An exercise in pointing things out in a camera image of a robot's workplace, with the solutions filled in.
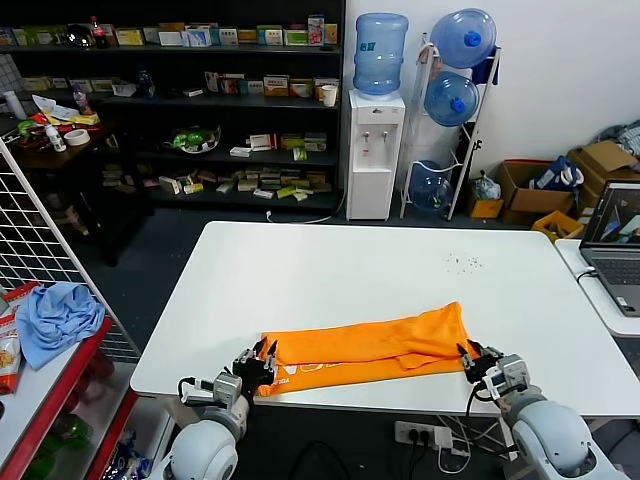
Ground orange chips bag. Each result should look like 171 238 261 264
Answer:
0 324 24 396

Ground striped clothes pile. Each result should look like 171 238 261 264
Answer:
597 119 640 156

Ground crumpled light blue cloth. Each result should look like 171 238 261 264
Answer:
14 281 106 371

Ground white wire grid panel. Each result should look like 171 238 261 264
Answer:
0 137 141 361

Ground closed brown cardboard box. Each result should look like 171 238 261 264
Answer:
567 140 640 211

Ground red white snack bag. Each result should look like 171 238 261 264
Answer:
0 282 41 321

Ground white power strip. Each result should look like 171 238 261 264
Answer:
394 420 454 449

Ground white floor cable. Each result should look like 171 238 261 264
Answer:
264 189 349 224

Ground small white side table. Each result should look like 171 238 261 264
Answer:
554 238 640 339

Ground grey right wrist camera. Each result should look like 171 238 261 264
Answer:
486 353 527 397

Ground blue water jug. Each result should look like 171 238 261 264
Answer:
409 159 455 214
353 12 409 98
430 7 498 69
424 70 481 128

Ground yellow white paper pile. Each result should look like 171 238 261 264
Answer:
32 93 101 126

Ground dark wooden table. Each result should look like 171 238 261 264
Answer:
0 112 156 266

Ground grey laptop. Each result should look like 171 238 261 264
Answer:
579 179 640 319

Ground small yellow box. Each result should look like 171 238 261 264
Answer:
467 197 504 220

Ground tall pink medicine box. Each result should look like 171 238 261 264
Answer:
307 14 326 47

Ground green plastic bottle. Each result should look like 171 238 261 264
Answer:
47 413 94 454

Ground white charger cable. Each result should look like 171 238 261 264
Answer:
437 446 474 475

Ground orange t-shirt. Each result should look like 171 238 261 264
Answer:
254 299 474 399

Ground green fruit bowl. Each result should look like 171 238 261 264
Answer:
162 124 222 155

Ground blue white medicine box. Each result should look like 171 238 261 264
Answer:
182 27 212 48

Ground blue patterned bag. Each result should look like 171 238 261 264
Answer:
102 429 154 480

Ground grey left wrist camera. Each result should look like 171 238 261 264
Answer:
212 371 245 405

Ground blue bag white handles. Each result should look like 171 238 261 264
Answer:
530 155 585 191

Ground grey plastic bag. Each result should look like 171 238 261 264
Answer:
472 172 501 201

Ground yellow plastic crate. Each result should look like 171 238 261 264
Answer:
531 210 585 245

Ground large white table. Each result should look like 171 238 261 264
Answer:
129 220 632 451

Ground purple snack bottle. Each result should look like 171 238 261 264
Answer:
72 84 94 116

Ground shiny black helmet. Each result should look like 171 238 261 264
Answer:
65 23 95 49

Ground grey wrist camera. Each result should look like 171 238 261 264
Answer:
486 353 527 397
212 371 245 405

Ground small white bottle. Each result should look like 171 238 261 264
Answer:
44 124 68 153

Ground beige hanging pump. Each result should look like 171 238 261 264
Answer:
418 42 442 71

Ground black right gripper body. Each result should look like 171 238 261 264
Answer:
463 351 505 385

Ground black shelving unit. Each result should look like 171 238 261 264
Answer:
0 0 347 211

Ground orange yellow medicine box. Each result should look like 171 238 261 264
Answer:
263 74 291 97

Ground cola bottle red cap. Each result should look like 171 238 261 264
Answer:
89 14 109 50

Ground red and white cart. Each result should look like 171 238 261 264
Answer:
0 317 141 480

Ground white water dispenser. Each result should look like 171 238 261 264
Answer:
346 88 406 221

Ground open cardboard box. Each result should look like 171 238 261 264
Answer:
497 159 576 224

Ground white cylinder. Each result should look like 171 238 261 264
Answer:
2 90 26 121

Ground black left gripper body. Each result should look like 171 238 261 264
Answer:
231 358 277 395

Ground white metal jug rack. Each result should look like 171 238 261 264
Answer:
398 32 502 222

